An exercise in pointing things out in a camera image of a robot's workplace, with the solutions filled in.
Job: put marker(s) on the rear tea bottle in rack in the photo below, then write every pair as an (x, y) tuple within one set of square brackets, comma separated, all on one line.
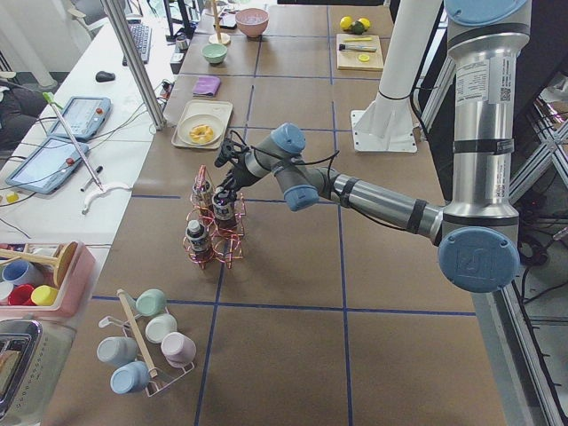
[(202, 196)]

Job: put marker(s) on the near teach pendant tablet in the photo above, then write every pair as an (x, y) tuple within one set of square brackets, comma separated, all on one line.
[(47, 168)]

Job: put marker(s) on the yellow lemon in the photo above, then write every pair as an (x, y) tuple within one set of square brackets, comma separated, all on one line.
[(346, 23), (366, 23)]

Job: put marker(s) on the small metal cup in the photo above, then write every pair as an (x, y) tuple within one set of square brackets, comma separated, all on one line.
[(182, 43)]

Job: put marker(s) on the yellow lemon left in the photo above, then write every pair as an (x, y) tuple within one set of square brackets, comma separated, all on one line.
[(346, 23)]

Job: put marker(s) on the yellow lemon right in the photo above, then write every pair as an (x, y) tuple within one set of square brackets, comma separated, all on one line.
[(366, 23)]

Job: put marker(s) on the white wire mug rack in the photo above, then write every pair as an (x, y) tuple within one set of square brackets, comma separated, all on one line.
[(162, 375)]

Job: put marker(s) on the metal reacher grabber tool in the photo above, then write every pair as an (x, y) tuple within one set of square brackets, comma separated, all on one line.
[(102, 189)]

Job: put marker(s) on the glazed twisted donut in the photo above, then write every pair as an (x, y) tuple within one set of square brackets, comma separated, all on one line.
[(202, 134)]

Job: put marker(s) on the front tea bottle in rack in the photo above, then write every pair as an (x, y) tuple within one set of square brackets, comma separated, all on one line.
[(199, 239)]

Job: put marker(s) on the aluminium frame post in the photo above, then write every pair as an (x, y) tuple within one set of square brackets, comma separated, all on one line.
[(114, 12)]

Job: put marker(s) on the copper wire bottle rack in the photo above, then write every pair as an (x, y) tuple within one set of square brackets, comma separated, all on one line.
[(226, 243)]

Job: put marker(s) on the far teach pendant tablet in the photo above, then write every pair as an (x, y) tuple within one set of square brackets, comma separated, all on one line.
[(86, 115)]

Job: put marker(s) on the green mug on rack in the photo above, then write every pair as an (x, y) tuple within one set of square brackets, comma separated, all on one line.
[(151, 302)]

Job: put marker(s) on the beige round plate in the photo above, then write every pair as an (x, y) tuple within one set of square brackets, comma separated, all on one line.
[(189, 122)]

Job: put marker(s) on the black keyboard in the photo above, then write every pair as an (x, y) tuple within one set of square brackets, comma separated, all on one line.
[(142, 37)]

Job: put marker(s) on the beige serving tray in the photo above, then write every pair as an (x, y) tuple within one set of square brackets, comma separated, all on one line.
[(221, 109)]

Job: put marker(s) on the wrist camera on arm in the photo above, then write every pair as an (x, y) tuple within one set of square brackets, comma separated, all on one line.
[(229, 152)]

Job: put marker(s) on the wooden cutting board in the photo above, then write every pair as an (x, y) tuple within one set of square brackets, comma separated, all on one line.
[(348, 60)]

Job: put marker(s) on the pink mug on rack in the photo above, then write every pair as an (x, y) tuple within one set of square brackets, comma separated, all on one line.
[(179, 350)]

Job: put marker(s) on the white mug on rack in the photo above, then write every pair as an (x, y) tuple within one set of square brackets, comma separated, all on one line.
[(160, 326)]

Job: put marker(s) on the tea bottle in rack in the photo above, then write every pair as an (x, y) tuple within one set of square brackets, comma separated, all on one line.
[(202, 196), (199, 239)]

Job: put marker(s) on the purple folded cloth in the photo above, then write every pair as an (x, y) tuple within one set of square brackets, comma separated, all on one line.
[(206, 86)]

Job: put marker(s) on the blue mug on rack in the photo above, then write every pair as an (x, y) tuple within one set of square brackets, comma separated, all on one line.
[(132, 377)]

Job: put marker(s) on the teach pendant tablet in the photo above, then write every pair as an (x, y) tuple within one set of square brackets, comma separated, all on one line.
[(47, 168), (86, 115)]

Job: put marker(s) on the grey-blue mug on rack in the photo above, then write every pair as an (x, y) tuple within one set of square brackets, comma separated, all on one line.
[(117, 350)]

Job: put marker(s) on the black computer mouse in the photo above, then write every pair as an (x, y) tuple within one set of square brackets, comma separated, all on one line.
[(104, 77)]

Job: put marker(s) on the green ceramic bowl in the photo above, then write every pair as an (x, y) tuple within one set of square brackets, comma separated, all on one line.
[(214, 53)]

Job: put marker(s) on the black marker pen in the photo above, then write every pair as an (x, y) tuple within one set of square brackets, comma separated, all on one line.
[(86, 185)]

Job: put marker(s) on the small yellow cup on desk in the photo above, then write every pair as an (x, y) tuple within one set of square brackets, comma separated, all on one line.
[(12, 197)]

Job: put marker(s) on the wooden stand with round base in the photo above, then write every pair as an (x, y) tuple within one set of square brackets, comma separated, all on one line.
[(219, 37)]

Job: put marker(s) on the pink bowl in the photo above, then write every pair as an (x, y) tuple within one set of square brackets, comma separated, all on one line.
[(252, 22)]

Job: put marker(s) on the tea bottle dark liquid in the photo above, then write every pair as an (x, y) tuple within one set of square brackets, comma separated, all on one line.
[(224, 213)]

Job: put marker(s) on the yellow cup in bin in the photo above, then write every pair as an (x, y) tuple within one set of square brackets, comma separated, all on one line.
[(44, 295)]

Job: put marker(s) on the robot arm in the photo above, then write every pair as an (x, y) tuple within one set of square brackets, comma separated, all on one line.
[(476, 232)]

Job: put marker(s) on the green lime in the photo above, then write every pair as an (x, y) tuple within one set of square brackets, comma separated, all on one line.
[(357, 28)]

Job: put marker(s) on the blue cup in bin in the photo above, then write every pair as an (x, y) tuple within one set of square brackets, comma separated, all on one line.
[(21, 272)]

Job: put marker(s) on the pink storage bin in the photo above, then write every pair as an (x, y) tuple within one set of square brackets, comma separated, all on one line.
[(70, 292)]

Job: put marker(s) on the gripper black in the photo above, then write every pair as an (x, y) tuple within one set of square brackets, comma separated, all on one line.
[(233, 177)]

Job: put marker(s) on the wooden mug tree in bin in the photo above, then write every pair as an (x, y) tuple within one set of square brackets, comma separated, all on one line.
[(58, 263)]

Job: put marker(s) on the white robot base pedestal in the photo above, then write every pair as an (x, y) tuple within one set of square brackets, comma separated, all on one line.
[(386, 125)]

